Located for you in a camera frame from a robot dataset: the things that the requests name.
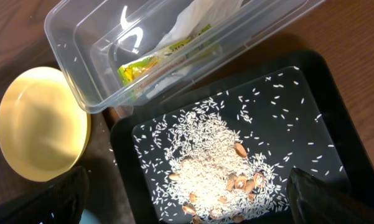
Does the green snack wrapper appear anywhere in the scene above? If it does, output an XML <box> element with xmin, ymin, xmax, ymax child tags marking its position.
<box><xmin>117</xmin><ymin>24</ymin><xmax>212</xmax><ymax>86</ymax></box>

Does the clear plastic bin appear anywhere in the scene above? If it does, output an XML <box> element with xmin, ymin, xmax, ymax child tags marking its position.
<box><xmin>44</xmin><ymin>0</ymin><xmax>319</xmax><ymax>113</ymax></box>

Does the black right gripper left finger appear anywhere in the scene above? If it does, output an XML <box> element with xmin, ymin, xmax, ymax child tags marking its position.
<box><xmin>0</xmin><ymin>166</ymin><xmax>89</xmax><ymax>223</ymax></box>

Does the black tray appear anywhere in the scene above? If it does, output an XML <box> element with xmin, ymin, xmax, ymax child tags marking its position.
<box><xmin>110</xmin><ymin>50</ymin><xmax>374</xmax><ymax>223</ymax></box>

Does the yellow plate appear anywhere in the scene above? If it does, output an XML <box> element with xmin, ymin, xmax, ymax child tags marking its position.
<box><xmin>0</xmin><ymin>67</ymin><xmax>91</xmax><ymax>182</ymax></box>

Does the white napkin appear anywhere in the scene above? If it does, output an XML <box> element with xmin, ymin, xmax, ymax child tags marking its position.
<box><xmin>155</xmin><ymin>0</ymin><xmax>243</xmax><ymax>50</ymax></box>

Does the rice and nutshell pile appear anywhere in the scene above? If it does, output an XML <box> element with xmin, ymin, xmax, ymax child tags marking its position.
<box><xmin>148</xmin><ymin>99</ymin><xmax>292</xmax><ymax>223</ymax></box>

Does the light blue bowl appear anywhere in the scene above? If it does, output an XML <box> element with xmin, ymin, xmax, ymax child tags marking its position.
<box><xmin>79</xmin><ymin>209</ymin><xmax>100</xmax><ymax>224</ymax></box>

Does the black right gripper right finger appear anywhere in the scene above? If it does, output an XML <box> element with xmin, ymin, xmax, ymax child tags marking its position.
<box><xmin>287</xmin><ymin>168</ymin><xmax>374</xmax><ymax>224</ymax></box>

